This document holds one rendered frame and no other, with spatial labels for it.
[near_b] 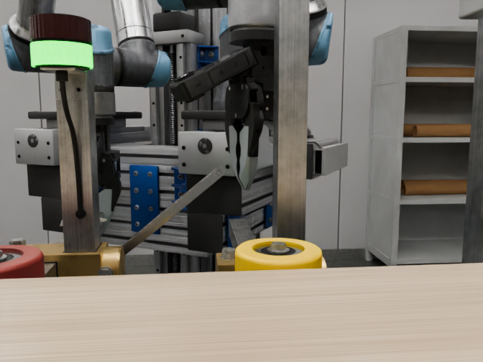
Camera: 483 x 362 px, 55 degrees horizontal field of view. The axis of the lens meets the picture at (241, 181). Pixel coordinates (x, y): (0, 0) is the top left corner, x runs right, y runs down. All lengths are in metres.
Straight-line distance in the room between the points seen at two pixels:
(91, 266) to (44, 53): 0.24
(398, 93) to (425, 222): 1.09
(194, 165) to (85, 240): 0.46
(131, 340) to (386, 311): 0.16
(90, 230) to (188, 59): 0.80
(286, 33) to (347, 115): 2.77
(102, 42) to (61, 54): 0.34
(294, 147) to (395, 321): 0.29
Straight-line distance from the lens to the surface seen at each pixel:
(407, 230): 3.57
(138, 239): 0.63
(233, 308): 0.32
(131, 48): 0.98
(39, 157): 1.28
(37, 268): 0.44
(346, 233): 3.43
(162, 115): 1.33
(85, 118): 0.55
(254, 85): 0.61
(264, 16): 0.63
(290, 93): 0.55
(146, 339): 0.29
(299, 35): 0.56
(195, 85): 0.59
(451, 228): 3.72
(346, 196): 3.37
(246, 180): 0.64
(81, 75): 0.55
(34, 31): 0.52
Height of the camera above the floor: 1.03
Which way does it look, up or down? 8 degrees down
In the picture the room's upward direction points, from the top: straight up
